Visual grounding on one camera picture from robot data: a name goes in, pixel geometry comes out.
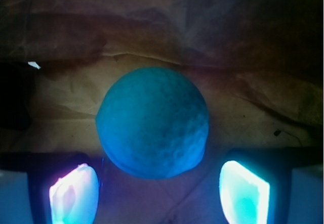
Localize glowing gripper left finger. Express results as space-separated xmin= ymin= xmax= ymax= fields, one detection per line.
xmin=27 ymin=153 xmax=99 ymax=223

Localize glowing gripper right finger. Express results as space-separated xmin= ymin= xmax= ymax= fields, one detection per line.
xmin=219 ymin=148 xmax=291 ymax=223

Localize blue textured ball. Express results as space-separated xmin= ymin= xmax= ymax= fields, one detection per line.
xmin=96 ymin=67 xmax=209 ymax=179

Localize brown paper bag tray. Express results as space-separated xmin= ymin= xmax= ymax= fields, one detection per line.
xmin=1 ymin=0 xmax=323 ymax=223

